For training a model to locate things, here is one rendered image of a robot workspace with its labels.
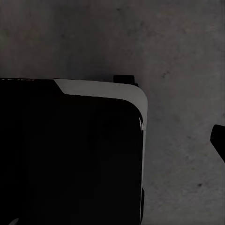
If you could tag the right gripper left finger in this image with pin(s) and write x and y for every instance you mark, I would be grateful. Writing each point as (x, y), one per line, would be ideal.
(11, 140)

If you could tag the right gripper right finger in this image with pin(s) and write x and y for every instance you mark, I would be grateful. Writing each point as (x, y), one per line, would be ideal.
(218, 139)

